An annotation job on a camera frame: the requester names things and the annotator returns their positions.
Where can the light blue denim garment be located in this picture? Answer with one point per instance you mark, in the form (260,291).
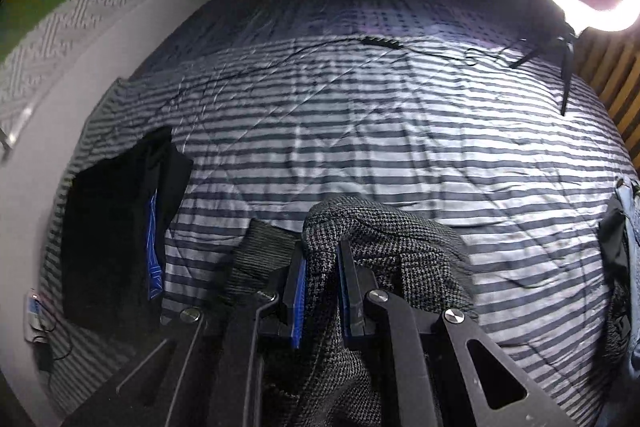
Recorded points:
(631,227)

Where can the blue striped shirt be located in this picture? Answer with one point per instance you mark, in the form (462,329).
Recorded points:
(152,257)

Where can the wooden slat bed railing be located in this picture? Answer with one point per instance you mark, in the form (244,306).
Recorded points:
(620,97)

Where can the black tripod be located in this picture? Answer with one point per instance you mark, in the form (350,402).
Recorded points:
(567,72)

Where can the dark grey knit coat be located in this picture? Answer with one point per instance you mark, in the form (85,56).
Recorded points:
(380,232)

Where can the black power adapter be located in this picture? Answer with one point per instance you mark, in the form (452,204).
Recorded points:
(44,359)

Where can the striped grey quilt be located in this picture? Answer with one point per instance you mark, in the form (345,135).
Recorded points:
(400,147)

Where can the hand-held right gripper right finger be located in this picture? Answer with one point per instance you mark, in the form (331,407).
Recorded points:
(345,287)

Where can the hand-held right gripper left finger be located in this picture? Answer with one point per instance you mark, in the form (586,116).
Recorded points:
(298,297)

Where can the black cloth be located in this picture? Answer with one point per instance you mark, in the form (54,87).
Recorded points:
(612,242)

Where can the white power strip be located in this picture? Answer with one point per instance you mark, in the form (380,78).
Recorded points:
(35,312)

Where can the black folded garment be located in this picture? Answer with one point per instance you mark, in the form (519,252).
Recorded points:
(100,232)

